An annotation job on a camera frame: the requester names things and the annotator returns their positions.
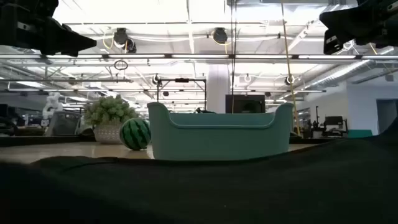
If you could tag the teal seat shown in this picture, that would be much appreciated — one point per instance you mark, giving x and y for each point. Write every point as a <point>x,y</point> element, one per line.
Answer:
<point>360,133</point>

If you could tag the white office chair base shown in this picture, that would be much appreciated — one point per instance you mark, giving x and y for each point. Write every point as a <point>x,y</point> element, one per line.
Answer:
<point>63,124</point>

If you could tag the black monitor screen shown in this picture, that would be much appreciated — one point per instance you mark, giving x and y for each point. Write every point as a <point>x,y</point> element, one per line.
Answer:
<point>245,103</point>

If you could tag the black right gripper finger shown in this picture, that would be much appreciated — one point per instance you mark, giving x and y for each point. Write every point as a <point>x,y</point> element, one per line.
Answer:
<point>345,20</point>

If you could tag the black folded cloth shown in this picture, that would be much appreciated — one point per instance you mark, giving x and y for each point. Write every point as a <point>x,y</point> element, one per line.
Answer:
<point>199,193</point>

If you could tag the green striped toy watermelon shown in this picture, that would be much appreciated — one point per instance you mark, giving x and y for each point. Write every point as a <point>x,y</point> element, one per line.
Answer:
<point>135,134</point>

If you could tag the artificial plant in patterned pot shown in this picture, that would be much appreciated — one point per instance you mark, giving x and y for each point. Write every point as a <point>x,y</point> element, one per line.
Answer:
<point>107,118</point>

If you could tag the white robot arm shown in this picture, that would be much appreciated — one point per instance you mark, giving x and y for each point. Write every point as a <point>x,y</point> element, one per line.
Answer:
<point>52,104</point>

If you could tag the teal plastic container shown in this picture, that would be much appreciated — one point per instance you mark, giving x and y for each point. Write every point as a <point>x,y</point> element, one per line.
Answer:
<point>217,140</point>

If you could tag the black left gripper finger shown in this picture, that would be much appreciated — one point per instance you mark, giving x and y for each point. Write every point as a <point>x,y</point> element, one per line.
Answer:
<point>68,42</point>

